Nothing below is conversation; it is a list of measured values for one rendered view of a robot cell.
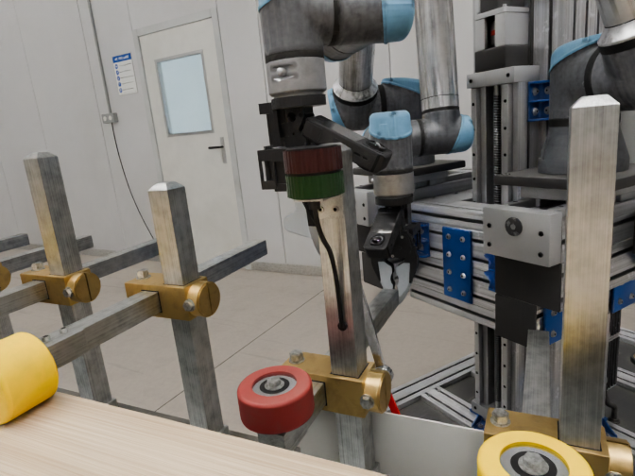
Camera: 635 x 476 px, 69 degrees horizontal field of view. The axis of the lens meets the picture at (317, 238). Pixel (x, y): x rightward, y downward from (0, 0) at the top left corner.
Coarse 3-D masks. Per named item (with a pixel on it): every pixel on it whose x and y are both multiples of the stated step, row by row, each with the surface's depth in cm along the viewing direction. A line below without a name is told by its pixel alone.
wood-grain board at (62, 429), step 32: (32, 416) 48; (64, 416) 48; (96, 416) 47; (128, 416) 47; (0, 448) 44; (32, 448) 43; (64, 448) 43; (96, 448) 42; (128, 448) 42; (160, 448) 41; (192, 448) 41; (224, 448) 41; (256, 448) 40
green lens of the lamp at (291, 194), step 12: (288, 180) 46; (300, 180) 45; (312, 180) 45; (324, 180) 45; (336, 180) 46; (288, 192) 47; (300, 192) 45; (312, 192) 45; (324, 192) 45; (336, 192) 46
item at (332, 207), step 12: (324, 144) 48; (336, 144) 46; (312, 204) 47; (324, 204) 51; (336, 204) 50; (324, 216) 51; (336, 216) 51; (324, 240) 49; (336, 276) 52; (336, 288) 52; (336, 300) 53
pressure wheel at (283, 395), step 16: (272, 368) 52; (288, 368) 52; (240, 384) 49; (256, 384) 50; (272, 384) 48; (288, 384) 49; (304, 384) 48; (240, 400) 47; (256, 400) 46; (272, 400) 46; (288, 400) 46; (304, 400) 47; (240, 416) 49; (256, 416) 46; (272, 416) 45; (288, 416) 46; (304, 416) 47; (256, 432) 46; (272, 432) 46
